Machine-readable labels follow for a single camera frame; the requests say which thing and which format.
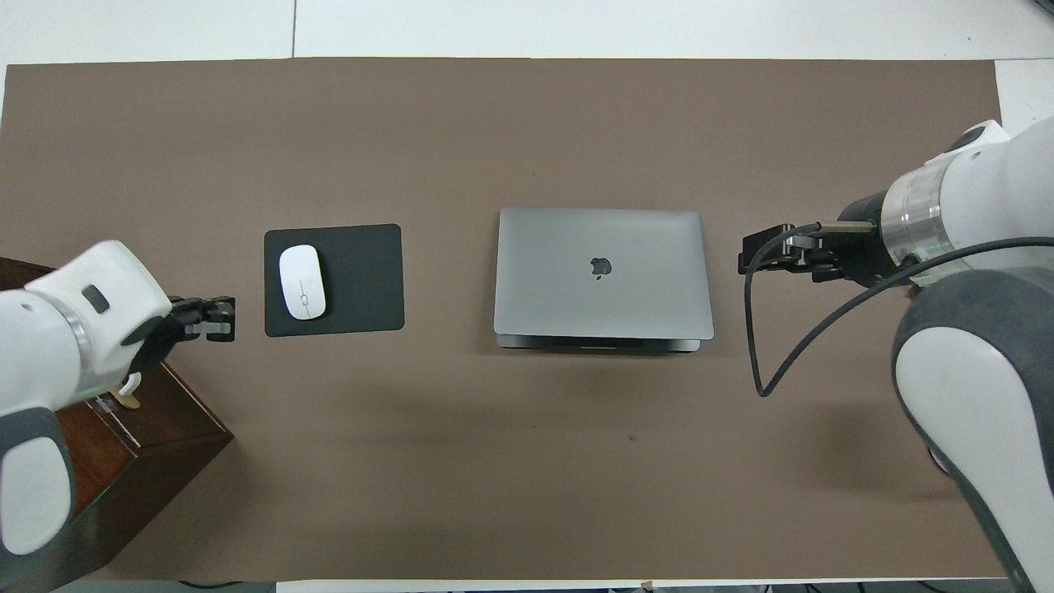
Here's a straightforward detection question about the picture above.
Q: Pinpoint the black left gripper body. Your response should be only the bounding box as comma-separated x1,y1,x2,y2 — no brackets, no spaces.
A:
124,298,203,376

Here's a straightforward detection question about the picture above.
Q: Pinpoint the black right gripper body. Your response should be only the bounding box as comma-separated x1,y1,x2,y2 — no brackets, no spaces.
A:
823,191,911,289

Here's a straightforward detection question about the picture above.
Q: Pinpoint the grey aluminium laptop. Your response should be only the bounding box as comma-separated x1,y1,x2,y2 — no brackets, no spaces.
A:
492,207,716,353

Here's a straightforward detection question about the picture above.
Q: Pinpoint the white computer mouse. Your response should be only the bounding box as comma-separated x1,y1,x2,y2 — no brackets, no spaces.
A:
278,245,327,320

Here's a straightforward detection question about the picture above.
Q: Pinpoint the dark brown wooden box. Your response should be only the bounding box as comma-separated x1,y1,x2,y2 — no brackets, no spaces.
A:
0,257,235,593

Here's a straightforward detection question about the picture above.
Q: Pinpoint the black mouse pad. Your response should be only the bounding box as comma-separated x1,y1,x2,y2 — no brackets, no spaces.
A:
263,223,406,339

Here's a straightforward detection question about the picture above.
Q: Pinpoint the brown table mat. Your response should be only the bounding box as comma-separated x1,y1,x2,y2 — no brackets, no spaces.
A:
0,58,1007,581

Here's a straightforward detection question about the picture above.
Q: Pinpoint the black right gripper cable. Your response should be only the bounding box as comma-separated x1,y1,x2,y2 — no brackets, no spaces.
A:
744,222,1054,398

